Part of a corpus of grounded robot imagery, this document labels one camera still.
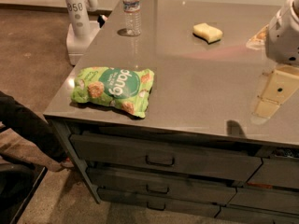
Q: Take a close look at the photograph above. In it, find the black bin at left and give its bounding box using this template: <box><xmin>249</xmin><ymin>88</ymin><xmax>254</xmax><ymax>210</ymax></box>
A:
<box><xmin>0</xmin><ymin>163</ymin><xmax>47</xmax><ymax>224</ymax></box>

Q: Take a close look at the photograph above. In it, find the clear plastic water bottle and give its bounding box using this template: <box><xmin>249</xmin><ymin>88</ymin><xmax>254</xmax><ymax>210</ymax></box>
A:
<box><xmin>122</xmin><ymin>0</ymin><xmax>141</xmax><ymax>36</ymax></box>

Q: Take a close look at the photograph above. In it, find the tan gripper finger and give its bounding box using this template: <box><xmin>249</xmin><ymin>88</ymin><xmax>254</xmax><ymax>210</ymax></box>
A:
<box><xmin>254</xmin><ymin>65</ymin><xmax>299</xmax><ymax>119</ymax></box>

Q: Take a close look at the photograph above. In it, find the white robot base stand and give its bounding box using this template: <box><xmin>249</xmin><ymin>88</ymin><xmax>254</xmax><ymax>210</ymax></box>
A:
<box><xmin>65</xmin><ymin>0</ymin><xmax>107</xmax><ymax>65</ymax></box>

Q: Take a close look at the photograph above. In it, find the green rice chip bag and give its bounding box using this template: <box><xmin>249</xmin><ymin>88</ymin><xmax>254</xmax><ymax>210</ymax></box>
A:
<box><xmin>71</xmin><ymin>67</ymin><xmax>154</xmax><ymax>119</ymax></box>

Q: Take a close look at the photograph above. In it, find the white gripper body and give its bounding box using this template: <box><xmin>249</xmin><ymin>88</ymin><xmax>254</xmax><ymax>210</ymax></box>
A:
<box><xmin>265</xmin><ymin>0</ymin><xmax>299</xmax><ymax>65</ymax></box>

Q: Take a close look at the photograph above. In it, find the grey drawer cabinet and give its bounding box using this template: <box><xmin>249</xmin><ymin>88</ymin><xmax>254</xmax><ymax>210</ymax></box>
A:
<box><xmin>53</xmin><ymin>120</ymin><xmax>299</xmax><ymax>224</ymax></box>

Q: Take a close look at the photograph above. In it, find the yellow sponge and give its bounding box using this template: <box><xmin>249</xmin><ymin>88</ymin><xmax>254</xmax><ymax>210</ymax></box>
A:
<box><xmin>193</xmin><ymin>23</ymin><xmax>223</xmax><ymax>44</ymax></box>

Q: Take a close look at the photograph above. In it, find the person in dark clothing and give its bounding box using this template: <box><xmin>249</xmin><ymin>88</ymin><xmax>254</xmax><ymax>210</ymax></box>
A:
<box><xmin>0</xmin><ymin>91</ymin><xmax>74</xmax><ymax>168</ymax></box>

